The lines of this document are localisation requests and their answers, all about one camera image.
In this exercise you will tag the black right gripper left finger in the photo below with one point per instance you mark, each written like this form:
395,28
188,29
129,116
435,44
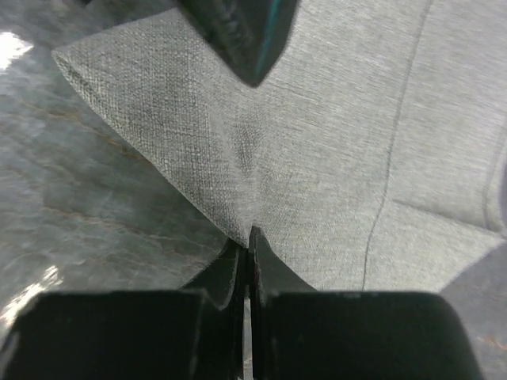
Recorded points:
194,332

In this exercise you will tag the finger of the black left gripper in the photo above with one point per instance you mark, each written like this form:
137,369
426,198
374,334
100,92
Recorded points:
248,35

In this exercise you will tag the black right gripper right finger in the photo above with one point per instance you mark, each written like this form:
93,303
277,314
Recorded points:
302,333

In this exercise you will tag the grey cloth napkin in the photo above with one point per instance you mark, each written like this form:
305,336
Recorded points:
371,156

